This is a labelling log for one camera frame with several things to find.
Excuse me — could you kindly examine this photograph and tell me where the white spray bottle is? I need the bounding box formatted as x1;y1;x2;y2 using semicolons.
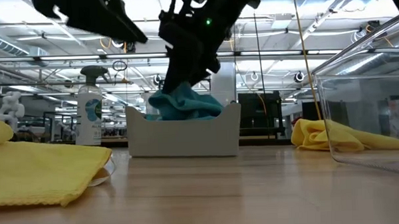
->
72;64;112;147

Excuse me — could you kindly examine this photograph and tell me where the yellow microfiber towel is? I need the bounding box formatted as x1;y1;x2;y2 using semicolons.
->
289;114;399;156
0;113;118;209

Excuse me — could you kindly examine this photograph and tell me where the black equipment rack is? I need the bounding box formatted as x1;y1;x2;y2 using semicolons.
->
237;90;287;140

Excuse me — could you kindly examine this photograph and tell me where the yellow hanging cable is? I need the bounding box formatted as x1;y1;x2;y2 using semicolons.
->
291;0;323;122

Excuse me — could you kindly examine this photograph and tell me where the large clear plastic basket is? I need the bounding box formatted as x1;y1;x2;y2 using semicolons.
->
309;10;399;180

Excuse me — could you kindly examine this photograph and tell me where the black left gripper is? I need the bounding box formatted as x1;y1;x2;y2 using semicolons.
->
31;0;148;48

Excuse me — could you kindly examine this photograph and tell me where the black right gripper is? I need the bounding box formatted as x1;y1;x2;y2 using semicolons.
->
157;0;265;95

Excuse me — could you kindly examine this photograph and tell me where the black hanging cable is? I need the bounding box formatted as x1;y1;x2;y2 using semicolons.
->
252;11;268;103

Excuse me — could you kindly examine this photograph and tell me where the grey plastic basket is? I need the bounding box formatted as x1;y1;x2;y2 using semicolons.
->
125;101;243;161

